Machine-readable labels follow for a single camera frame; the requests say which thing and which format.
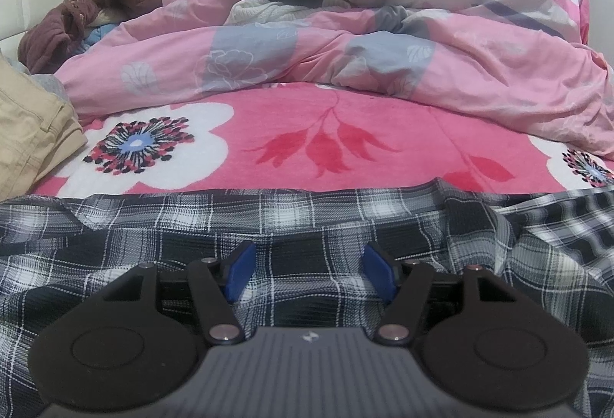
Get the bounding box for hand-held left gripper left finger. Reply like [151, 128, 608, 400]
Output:
[103, 240, 257, 346]

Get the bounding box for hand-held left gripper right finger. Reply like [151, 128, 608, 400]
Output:
[361, 242, 516, 346]

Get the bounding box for black white plaid pants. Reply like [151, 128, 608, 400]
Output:
[0, 178, 614, 418]

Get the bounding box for pink floral fleece blanket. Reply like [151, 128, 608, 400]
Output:
[31, 80, 614, 198]

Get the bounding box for pink patterned duvet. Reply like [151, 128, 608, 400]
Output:
[55, 0, 614, 160]

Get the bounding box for folded beige pants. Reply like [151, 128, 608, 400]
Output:
[0, 51, 89, 203]

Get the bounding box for grey cloth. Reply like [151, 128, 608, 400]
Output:
[371, 5, 430, 33]

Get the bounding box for white knitted cloth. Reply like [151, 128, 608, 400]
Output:
[224, 0, 312, 26]

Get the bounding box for light blue cloth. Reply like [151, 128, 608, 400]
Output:
[81, 22, 118, 52]

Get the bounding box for maroon cloth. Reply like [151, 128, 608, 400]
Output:
[17, 0, 104, 74]

